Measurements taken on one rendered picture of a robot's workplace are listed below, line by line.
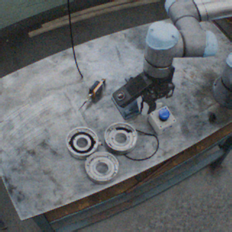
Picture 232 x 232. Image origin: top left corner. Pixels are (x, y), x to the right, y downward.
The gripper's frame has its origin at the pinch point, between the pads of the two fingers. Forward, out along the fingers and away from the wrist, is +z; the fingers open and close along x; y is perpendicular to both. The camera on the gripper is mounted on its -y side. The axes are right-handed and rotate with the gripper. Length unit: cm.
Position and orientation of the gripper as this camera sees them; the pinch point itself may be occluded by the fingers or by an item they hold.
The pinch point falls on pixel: (141, 112)
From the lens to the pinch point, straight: 108.7
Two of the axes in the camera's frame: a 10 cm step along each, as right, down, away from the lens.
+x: -4.7, -7.6, 4.5
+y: 8.8, -3.8, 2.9
